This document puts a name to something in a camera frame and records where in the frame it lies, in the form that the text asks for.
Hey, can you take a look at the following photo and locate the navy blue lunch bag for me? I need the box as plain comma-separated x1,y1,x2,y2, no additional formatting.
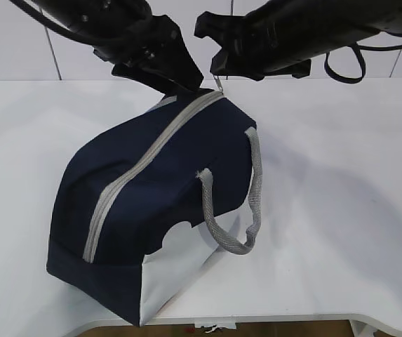
46,89,262,326

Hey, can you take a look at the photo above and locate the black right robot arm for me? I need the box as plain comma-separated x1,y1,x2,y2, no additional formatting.
194,1,402,81

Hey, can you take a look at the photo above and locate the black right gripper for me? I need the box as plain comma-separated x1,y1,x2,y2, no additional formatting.
194,11,311,81

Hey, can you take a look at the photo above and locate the white torn label sticker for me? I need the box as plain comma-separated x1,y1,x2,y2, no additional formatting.
194,321,237,333

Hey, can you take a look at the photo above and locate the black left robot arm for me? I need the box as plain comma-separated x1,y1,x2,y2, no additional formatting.
14,0,203,95

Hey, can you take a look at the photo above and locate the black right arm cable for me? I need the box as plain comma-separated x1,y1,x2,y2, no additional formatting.
323,29,402,85

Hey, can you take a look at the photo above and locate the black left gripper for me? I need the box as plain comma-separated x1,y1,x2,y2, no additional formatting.
93,15,203,95

